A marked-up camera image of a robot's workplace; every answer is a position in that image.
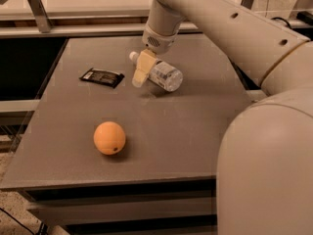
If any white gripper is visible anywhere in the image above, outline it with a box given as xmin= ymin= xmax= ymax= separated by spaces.
xmin=131 ymin=24 xmax=176 ymax=87

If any clear plastic water bottle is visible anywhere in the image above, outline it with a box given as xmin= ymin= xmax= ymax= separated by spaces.
xmin=129 ymin=51 xmax=184 ymax=93

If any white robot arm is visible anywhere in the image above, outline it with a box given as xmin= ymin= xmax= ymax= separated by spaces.
xmin=133 ymin=0 xmax=313 ymax=235

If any black snack wrapper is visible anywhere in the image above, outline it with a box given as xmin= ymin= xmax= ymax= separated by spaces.
xmin=79 ymin=68 xmax=124 ymax=88

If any orange fruit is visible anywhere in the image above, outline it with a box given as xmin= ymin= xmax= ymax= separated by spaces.
xmin=93 ymin=121 xmax=126 ymax=156

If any grey drawer front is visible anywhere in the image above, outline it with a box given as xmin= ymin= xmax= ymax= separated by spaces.
xmin=27 ymin=197 xmax=216 ymax=225

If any left metal bracket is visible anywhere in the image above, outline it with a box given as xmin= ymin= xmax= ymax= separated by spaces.
xmin=27 ymin=0 xmax=52 ymax=33

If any black cable right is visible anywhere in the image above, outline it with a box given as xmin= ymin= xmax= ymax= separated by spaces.
xmin=270 ymin=16 xmax=292 ymax=30

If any metal rail frame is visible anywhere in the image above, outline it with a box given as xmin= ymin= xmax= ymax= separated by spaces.
xmin=0 ymin=19 xmax=313 ymax=39

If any black cable floor left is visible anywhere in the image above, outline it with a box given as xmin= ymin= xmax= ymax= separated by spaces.
xmin=0 ymin=208 xmax=49 ymax=235

